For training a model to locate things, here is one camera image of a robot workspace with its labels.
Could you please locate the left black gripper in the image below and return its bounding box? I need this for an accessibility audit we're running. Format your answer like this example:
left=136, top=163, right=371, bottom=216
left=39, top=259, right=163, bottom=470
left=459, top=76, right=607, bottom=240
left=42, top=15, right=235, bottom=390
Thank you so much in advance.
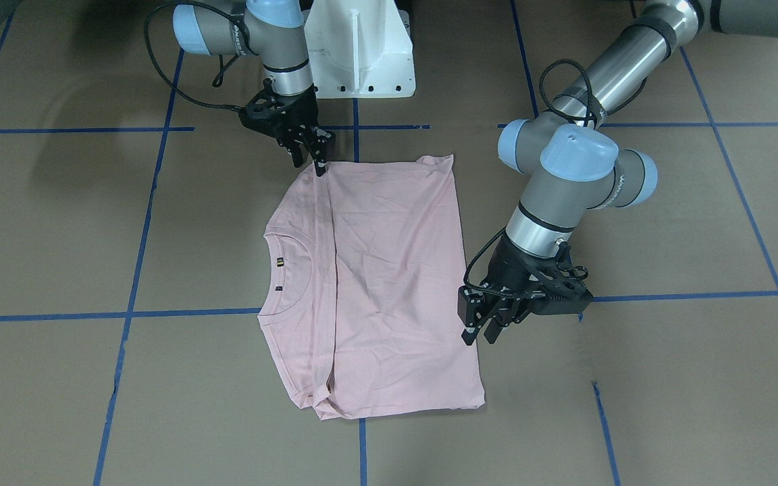
left=458, top=234, right=552, bottom=346

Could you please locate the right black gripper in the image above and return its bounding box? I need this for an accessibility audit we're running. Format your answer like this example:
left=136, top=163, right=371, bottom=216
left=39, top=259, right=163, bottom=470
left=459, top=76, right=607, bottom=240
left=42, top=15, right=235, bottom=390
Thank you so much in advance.
left=274, top=91, right=336, bottom=178

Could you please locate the pink Snoopy t-shirt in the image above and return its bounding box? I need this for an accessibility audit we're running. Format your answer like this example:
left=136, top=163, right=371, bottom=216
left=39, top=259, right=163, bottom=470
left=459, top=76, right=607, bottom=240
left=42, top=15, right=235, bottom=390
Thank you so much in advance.
left=257, top=156, right=486, bottom=421

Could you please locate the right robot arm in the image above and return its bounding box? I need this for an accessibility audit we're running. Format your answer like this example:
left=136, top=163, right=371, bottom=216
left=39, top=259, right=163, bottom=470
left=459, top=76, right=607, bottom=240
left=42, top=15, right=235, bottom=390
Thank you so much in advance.
left=172, top=1, right=334, bottom=176

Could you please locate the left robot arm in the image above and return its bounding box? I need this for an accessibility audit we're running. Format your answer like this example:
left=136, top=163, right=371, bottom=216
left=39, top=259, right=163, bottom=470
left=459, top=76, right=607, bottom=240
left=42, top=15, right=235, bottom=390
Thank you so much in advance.
left=458, top=1, right=778, bottom=346

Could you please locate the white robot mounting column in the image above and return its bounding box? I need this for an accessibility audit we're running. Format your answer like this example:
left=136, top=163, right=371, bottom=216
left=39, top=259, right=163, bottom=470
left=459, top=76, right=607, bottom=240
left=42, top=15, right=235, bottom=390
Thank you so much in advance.
left=302, top=1, right=417, bottom=99

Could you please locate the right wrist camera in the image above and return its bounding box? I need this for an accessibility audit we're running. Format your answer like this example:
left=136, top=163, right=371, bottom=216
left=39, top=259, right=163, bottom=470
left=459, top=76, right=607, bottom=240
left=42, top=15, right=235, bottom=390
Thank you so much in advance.
left=238, top=89, right=283, bottom=139

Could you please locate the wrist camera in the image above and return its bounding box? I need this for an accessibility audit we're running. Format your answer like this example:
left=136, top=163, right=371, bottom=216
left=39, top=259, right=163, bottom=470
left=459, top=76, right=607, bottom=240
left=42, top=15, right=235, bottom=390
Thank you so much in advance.
left=238, top=89, right=283, bottom=139
left=528, top=241, right=594, bottom=316

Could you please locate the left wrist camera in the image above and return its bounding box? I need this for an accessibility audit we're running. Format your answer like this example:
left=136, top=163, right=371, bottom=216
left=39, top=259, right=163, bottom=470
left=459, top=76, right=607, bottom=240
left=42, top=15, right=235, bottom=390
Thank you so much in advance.
left=528, top=241, right=594, bottom=316

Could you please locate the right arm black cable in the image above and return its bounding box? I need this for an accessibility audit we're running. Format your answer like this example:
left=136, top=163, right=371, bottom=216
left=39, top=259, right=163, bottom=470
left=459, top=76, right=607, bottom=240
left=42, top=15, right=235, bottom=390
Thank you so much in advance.
left=143, top=1, right=255, bottom=113

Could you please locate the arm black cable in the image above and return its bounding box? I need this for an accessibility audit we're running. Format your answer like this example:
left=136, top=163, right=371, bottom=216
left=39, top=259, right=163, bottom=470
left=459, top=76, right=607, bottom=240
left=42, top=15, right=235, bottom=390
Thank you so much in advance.
left=143, top=1, right=255, bottom=113
left=463, top=58, right=646, bottom=291

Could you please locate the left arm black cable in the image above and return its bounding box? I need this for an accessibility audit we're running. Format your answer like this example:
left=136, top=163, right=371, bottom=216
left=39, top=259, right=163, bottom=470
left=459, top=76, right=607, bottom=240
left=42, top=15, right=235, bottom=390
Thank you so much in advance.
left=463, top=58, right=646, bottom=291

